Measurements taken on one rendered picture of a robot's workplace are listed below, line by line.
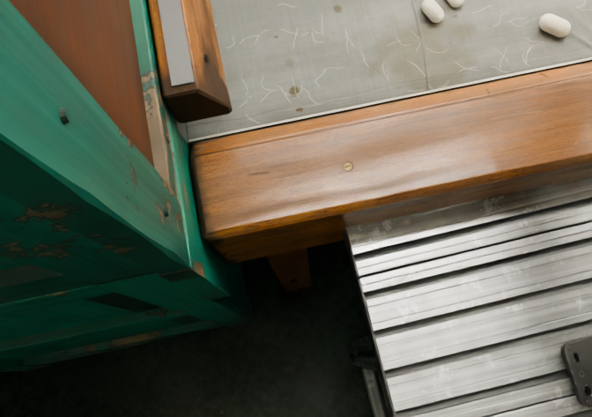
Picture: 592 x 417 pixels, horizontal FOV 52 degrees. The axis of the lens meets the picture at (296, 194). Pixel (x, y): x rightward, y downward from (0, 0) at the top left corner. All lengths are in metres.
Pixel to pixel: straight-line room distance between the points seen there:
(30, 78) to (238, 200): 0.39
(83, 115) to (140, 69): 0.26
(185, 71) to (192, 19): 0.06
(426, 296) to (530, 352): 0.13
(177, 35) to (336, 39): 0.21
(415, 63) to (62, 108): 0.50
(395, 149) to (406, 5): 0.19
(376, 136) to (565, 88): 0.21
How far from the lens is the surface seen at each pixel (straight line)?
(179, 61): 0.60
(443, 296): 0.73
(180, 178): 0.59
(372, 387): 1.07
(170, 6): 0.63
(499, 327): 0.74
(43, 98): 0.29
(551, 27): 0.77
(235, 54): 0.74
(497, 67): 0.75
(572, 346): 0.76
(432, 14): 0.75
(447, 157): 0.67
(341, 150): 0.66
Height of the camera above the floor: 1.38
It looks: 75 degrees down
